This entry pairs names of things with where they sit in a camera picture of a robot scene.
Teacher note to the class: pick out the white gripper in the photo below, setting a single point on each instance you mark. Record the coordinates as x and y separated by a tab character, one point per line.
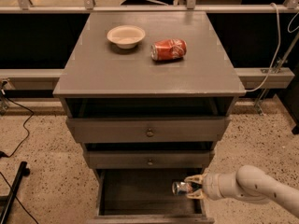
213	186

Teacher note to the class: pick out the silver blue redbull can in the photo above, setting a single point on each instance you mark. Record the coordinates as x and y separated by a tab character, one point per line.
183	188

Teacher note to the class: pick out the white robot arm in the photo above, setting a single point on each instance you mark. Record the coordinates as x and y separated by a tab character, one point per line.
248	184

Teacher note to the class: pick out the middle grey drawer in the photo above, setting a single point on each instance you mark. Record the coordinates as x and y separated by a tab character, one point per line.
147	159

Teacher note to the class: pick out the top grey drawer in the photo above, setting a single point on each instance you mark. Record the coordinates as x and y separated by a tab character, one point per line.
147	130

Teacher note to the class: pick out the open bottom grey drawer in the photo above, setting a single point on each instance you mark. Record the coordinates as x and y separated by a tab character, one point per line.
144	196

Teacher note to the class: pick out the grey wooden drawer cabinet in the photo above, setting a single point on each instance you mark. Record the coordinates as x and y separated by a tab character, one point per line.
102	81

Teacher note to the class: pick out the crushed red cola can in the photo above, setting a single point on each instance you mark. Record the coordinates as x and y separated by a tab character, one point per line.
169	49

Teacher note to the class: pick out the white paper bowl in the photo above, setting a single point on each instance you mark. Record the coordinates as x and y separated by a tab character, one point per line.
126	36

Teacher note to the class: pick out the black metal stand leg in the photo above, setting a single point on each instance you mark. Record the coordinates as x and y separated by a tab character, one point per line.
7	200

